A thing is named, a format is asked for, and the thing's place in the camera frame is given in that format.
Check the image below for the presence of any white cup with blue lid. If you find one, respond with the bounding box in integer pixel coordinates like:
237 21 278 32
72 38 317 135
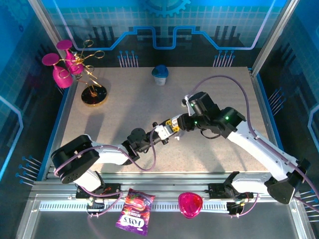
151 64 169 87

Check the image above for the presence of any white slotted cable duct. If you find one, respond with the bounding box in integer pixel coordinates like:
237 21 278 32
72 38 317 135
39 201 231 212

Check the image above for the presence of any gold wire glass rack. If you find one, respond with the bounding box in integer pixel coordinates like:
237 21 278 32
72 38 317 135
58 39 109 107

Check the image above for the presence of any aluminium frame beam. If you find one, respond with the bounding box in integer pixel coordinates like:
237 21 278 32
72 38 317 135
29 173 300 200

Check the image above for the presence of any pink translucent bowl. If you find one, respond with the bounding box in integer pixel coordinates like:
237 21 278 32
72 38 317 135
177 191 204 220

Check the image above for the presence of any aluminium frame post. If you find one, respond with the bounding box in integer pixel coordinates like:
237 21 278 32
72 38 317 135
27 0 75 83
250 0 301 75

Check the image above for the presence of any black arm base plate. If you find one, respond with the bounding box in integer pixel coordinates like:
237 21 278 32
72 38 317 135
75 182 123 200
208 183 254 200

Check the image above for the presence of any black electronics box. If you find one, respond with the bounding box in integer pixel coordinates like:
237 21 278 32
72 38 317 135
86 199 106 211
227 202 244 215

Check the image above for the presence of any aluminium side rail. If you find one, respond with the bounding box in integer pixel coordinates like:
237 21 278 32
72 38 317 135
43 79 78 176
248 66 295 181

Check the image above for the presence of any purple candy bag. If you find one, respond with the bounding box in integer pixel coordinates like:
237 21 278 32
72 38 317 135
115 188 157 236

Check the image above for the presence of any pink wine glass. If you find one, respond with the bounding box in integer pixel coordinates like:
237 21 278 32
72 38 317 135
41 52 75 89
56 39 85 75

